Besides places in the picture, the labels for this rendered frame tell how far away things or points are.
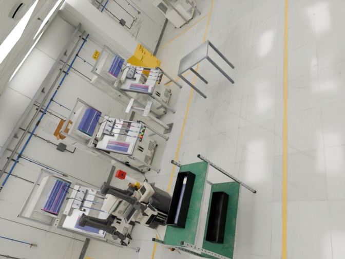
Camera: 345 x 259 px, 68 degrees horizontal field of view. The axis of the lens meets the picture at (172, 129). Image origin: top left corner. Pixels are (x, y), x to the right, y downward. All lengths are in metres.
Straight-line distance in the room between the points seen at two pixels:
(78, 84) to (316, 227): 5.87
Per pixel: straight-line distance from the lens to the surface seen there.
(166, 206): 3.96
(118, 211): 3.40
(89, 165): 6.53
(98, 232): 4.50
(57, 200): 4.63
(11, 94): 6.40
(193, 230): 2.63
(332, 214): 3.07
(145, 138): 5.43
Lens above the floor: 2.81
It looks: 31 degrees down
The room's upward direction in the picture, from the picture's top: 56 degrees counter-clockwise
